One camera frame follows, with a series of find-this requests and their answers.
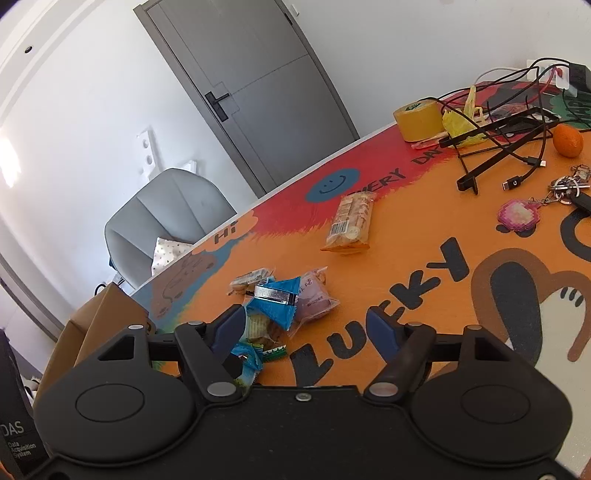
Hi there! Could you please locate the blue snack packet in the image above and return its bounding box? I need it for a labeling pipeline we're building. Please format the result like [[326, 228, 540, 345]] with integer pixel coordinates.
[[245, 277, 301, 342]]

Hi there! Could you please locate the green striped wafer packet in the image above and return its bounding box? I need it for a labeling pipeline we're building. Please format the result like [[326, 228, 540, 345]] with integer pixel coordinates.
[[231, 313, 287, 391]]

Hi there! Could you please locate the small brown snack bar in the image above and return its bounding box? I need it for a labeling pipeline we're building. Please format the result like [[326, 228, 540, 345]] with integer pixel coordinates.
[[228, 268, 273, 296]]

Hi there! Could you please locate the pink snack packet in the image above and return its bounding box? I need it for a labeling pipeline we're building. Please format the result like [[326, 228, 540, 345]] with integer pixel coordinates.
[[287, 267, 341, 338]]

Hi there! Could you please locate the white dotted cushion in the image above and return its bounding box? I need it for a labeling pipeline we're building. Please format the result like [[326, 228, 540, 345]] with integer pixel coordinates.
[[150, 237, 192, 276]]

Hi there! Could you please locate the biscuit packet orange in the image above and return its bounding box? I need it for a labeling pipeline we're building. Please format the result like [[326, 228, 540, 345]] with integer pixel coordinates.
[[322, 192, 377, 254]]

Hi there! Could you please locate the cardboard box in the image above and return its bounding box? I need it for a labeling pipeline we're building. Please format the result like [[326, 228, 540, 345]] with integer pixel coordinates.
[[33, 283, 156, 407]]

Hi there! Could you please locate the grey armchair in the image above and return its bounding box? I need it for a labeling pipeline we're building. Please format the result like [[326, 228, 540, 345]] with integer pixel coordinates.
[[104, 168, 236, 289]]

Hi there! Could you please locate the colourful cat table mat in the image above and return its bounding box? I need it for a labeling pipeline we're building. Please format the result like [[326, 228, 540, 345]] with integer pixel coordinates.
[[128, 80, 591, 476]]

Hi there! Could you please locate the yellow tape roll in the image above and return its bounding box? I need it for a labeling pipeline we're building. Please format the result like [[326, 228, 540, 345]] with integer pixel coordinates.
[[393, 100, 444, 143]]

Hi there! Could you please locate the yellow plastic bag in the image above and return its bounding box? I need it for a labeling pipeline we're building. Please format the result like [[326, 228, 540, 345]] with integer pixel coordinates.
[[442, 85, 487, 140]]

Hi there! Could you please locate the key bunch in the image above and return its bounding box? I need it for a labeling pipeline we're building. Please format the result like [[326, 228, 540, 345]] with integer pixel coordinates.
[[542, 164, 591, 213]]

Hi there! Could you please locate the orange tangerine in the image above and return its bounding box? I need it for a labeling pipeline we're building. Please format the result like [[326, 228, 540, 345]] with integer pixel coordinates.
[[552, 123, 584, 158]]

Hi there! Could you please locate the grey door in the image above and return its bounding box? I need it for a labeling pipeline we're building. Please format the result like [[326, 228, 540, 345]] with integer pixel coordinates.
[[134, 0, 360, 196]]

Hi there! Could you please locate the white power strip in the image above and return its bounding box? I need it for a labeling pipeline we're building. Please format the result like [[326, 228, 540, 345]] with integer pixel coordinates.
[[526, 59, 571, 90]]

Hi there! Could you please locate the black power adapter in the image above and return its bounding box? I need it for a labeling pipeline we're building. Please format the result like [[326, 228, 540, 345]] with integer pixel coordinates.
[[568, 62, 591, 97]]

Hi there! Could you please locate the black stand frame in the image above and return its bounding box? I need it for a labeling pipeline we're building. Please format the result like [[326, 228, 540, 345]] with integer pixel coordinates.
[[439, 107, 562, 194]]

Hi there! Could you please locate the pink apple keychain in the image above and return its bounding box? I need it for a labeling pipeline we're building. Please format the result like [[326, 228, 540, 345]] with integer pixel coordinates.
[[497, 200, 541, 232]]

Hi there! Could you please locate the black usb cable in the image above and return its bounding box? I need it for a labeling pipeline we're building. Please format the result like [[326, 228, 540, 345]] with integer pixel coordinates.
[[414, 56, 591, 192]]

